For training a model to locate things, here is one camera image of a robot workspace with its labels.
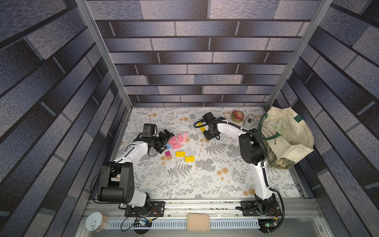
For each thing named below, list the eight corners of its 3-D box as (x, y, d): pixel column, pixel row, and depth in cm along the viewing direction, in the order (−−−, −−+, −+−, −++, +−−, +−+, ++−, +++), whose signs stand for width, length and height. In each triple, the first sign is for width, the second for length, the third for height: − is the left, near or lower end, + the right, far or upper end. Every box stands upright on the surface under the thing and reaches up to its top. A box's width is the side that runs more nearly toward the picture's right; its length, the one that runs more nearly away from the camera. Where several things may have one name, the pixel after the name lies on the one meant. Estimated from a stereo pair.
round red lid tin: (231, 122, 113) (232, 119, 110) (229, 113, 119) (230, 110, 116) (243, 122, 113) (245, 119, 110) (241, 113, 119) (242, 110, 116)
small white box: (241, 126, 110) (242, 123, 107) (244, 116, 117) (245, 112, 114) (251, 129, 108) (252, 126, 105) (253, 118, 115) (255, 115, 112)
